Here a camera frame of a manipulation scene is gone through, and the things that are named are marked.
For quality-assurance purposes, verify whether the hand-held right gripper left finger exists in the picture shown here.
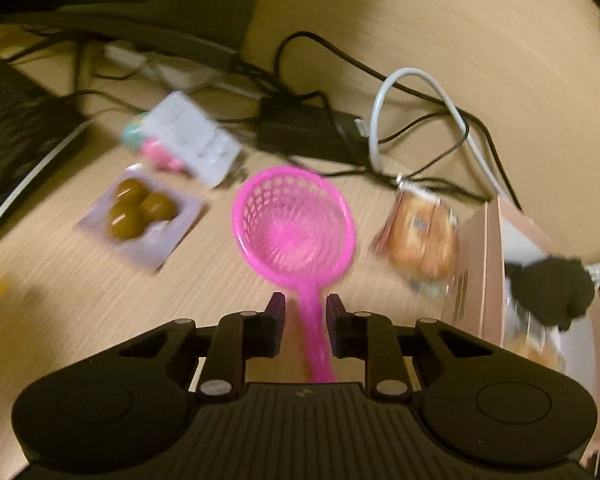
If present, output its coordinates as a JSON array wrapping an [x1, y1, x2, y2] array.
[[112, 292, 287, 400]]

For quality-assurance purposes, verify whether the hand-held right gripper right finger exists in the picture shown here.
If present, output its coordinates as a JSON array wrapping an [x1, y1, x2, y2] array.
[[326, 294, 497, 399]]

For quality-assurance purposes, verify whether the pink plastic strainer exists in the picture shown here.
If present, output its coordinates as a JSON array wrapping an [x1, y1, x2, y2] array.
[[231, 165, 357, 384]]

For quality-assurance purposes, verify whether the bread packet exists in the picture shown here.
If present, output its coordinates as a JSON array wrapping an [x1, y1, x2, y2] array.
[[370, 175, 461, 297]]

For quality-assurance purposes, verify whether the clear packet of brown balls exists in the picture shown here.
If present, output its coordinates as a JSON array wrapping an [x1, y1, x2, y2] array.
[[75, 162, 205, 271]]

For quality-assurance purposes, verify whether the black power adapter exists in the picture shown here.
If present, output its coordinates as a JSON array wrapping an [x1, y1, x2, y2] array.
[[256, 96, 371, 166]]

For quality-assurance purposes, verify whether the pink and teal toy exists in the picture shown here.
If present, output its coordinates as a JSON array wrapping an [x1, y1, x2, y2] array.
[[121, 112, 186, 173]]

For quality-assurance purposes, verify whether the white blister card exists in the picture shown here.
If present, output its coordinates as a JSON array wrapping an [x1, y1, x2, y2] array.
[[145, 91, 242, 188]]

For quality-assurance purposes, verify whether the orange packet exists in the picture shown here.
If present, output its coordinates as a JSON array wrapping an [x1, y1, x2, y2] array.
[[505, 330, 566, 374]]

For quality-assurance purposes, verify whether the white power strip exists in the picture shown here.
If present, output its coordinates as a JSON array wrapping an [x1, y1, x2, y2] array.
[[102, 42, 216, 92]]

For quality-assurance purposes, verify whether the dark laptop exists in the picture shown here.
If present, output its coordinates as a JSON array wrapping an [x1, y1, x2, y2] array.
[[0, 45, 93, 241]]

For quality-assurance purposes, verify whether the black monitor stand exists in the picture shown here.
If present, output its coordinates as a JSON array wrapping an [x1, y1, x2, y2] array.
[[0, 0, 273, 73]]

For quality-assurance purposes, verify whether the grey cable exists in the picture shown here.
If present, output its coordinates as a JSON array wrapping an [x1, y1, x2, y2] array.
[[369, 67, 600, 286]]

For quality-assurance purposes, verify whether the black cable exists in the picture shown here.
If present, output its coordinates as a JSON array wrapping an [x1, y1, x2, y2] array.
[[10, 25, 261, 116], [237, 31, 526, 211]]

